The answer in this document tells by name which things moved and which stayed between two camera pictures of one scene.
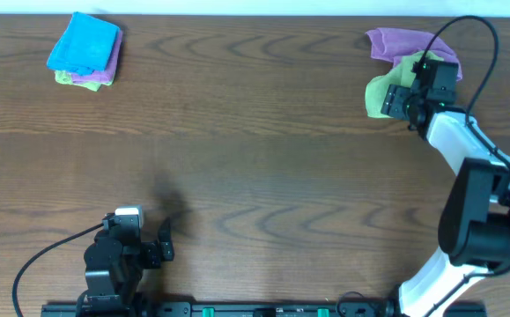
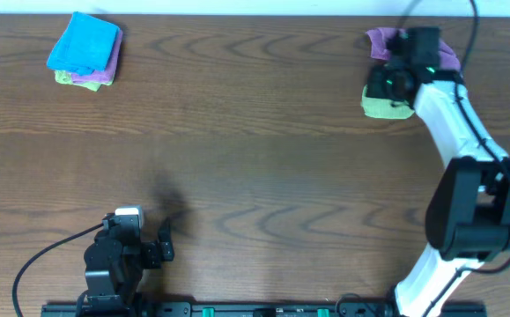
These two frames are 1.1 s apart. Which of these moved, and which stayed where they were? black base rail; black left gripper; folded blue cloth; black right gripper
Moved: black right gripper
Stayed: folded blue cloth; black base rail; black left gripper
